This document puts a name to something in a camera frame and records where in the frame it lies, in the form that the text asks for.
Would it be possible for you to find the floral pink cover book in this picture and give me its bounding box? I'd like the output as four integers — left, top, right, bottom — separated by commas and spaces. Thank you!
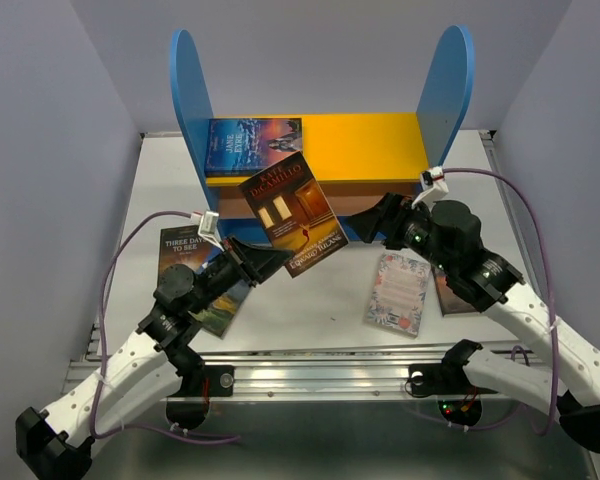
363, 252, 431, 338

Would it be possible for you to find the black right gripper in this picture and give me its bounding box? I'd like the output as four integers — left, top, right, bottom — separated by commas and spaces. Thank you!
345, 189, 455, 274

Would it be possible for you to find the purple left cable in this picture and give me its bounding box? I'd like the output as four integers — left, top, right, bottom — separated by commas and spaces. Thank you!
89, 212, 241, 445

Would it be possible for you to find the Edward Tulane brown book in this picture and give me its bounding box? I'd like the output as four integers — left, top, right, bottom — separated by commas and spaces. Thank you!
239, 152, 349, 278

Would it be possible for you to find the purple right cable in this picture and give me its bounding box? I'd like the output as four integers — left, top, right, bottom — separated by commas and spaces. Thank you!
404, 167, 564, 439

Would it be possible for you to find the Jane Eyre blue book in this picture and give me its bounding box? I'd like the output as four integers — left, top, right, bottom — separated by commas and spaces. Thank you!
204, 117, 303, 177

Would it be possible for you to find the aluminium mounting rail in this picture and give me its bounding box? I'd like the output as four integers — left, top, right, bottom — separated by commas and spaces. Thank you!
64, 344, 591, 401

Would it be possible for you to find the Tale of Two Cities book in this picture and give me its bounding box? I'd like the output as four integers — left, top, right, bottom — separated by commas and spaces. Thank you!
433, 268, 477, 316

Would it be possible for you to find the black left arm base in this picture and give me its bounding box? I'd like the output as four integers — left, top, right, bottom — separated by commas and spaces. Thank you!
165, 364, 235, 431

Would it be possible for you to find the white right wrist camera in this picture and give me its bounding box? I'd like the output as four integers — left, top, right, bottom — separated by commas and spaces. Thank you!
412, 166, 449, 209

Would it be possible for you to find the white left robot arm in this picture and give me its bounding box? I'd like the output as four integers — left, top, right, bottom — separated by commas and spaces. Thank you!
15, 236, 294, 479

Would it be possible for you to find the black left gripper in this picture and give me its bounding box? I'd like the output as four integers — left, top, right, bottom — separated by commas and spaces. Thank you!
188, 233, 294, 314

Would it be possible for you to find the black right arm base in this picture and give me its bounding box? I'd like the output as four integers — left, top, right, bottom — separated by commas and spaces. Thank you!
404, 363, 486, 429

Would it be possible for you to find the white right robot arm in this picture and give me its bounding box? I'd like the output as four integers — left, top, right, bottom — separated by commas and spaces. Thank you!
346, 193, 600, 454

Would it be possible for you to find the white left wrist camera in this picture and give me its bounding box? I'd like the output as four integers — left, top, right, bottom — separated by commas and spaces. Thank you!
190, 210, 222, 249

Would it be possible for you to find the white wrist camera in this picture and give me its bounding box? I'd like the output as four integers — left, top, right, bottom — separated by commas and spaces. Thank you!
412, 166, 449, 209
190, 210, 222, 249

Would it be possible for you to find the blue yellow wooden bookshelf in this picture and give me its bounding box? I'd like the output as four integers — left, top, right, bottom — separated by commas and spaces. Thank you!
169, 25, 475, 242

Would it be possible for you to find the purple cable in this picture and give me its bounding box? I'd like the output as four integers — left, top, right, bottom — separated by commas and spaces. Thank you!
404, 167, 564, 439
89, 212, 241, 445

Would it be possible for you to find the Three Days to See book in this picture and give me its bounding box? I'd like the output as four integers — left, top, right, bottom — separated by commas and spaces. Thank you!
158, 225, 215, 276

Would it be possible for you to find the Animal Farm book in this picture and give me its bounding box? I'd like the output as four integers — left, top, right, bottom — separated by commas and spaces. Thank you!
194, 281, 251, 338

